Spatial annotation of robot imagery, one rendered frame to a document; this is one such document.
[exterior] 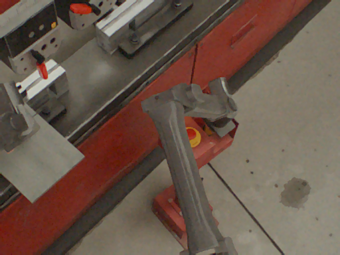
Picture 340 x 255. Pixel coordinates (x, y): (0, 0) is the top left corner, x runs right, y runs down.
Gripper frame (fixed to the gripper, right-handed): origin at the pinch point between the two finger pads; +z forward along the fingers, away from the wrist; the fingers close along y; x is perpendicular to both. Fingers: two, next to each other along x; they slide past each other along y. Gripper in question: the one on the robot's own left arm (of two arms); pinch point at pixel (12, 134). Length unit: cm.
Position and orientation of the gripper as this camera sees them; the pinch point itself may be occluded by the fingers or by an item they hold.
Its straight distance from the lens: 145.6
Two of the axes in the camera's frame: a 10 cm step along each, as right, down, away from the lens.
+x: 6.1, 7.7, 1.9
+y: -6.9, 6.4, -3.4
